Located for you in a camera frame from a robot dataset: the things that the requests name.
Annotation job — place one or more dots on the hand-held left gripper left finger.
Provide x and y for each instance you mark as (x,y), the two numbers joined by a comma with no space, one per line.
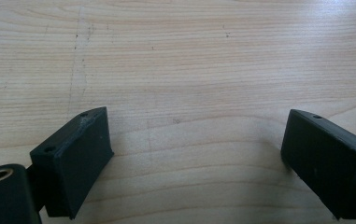
(73,161)

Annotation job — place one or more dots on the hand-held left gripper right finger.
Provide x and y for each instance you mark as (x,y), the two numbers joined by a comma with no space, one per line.
(328,161)

